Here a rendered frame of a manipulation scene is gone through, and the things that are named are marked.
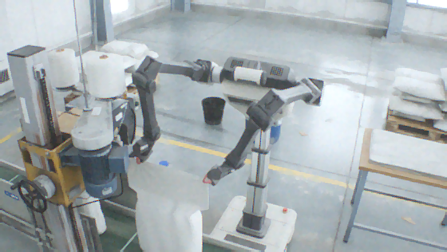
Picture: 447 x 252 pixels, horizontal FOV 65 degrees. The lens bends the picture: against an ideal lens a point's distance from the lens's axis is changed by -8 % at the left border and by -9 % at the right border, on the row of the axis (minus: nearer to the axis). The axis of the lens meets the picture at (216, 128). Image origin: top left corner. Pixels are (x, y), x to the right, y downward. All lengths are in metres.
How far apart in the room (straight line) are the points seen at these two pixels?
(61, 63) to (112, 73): 0.29
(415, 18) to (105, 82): 8.53
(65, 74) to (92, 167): 0.44
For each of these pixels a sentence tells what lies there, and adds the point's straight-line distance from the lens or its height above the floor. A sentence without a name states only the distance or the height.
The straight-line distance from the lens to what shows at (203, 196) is 2.01.
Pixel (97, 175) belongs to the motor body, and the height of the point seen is 1.22.
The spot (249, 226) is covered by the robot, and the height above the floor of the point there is 0.32.
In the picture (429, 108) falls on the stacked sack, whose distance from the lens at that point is 4.99.
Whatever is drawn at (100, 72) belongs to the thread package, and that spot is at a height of 1.65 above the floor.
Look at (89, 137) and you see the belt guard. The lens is 1.61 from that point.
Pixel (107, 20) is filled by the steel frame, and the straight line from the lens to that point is 7.77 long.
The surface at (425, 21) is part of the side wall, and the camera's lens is 9.62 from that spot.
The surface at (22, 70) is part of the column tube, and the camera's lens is 1.63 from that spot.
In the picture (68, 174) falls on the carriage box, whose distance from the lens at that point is 1.84.
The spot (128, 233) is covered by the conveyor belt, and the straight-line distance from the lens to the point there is 2.63.
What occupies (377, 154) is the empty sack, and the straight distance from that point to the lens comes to 2.87.
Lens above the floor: 2.20
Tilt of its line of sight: 29 degrees down
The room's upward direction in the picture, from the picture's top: 1 degrees clockwise
